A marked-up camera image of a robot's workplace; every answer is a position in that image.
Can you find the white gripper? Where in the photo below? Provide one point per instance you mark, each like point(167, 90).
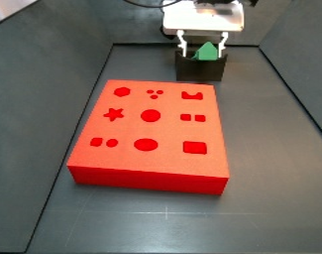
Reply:
point(199, 16)

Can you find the green three prong object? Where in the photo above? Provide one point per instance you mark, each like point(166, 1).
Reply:
point(206, 53)

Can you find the black curved fixture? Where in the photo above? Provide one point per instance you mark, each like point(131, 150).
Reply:
point(193, 70)

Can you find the red foam shape block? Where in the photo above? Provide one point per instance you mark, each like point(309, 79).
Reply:
point(153, 137)

